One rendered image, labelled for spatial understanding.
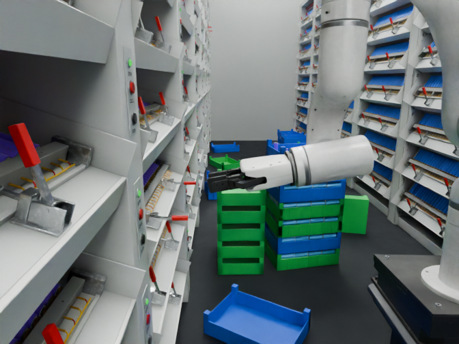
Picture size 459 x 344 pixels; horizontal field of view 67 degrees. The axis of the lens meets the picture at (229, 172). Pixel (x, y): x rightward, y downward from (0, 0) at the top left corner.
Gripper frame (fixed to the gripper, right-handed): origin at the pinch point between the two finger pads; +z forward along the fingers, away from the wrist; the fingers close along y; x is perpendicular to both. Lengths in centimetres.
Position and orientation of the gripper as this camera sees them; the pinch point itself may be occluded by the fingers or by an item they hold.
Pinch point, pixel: (218, 181)
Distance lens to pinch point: 73.6
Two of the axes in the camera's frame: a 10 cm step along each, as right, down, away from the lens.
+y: 0.1, 2.6, -9.7
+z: -9.8, 1.8, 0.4
